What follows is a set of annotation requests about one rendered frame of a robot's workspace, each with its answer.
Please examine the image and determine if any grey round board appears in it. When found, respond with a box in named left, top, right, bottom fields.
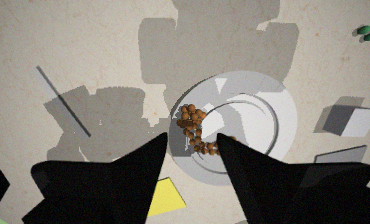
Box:
left=168, top=71, right=298, bottom=187

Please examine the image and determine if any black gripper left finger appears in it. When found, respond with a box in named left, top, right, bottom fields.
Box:
left=30, top=132, right=168, bottom=224

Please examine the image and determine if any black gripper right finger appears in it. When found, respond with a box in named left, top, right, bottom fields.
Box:
left=216, top=133, right=370, bottom=224

